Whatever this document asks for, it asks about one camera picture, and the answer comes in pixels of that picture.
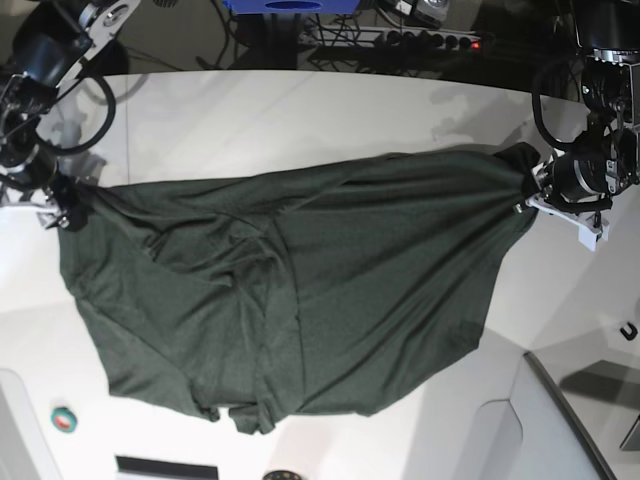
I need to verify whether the dark green t-shirt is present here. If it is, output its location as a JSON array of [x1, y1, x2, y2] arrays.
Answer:
[[58, 143, 539, 434]]

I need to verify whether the grey power strip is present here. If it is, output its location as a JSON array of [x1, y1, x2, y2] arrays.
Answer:
[[299, 25, 483, 52]]

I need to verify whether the small black round object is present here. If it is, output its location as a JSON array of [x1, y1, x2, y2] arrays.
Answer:
[[262, 470, 303, 480]]

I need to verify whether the green red tape roll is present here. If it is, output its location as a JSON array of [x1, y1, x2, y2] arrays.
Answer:
[[50, 407, 78, 433]]

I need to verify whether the black U-shaped hook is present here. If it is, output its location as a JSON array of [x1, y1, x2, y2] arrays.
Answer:
[[619, 322, 639, 341]]

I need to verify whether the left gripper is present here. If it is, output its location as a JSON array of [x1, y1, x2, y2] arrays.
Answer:
[[513, 150, 612, 223]]

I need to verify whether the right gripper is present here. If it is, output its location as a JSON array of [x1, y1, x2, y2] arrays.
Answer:
[[9, 159, 89, 231]]

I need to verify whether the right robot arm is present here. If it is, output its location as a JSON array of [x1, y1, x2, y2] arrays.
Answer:
[[1, 0, 139, 231]]

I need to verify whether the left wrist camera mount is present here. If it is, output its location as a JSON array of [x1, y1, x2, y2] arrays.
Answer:
[[578, 218, 610, 252]]

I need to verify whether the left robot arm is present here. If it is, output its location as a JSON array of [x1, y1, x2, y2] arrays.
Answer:
[[524, 1, 639, 227]]

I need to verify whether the blue plastic bin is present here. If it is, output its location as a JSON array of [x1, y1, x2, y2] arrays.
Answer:
[[223, 0, 360, 15]]

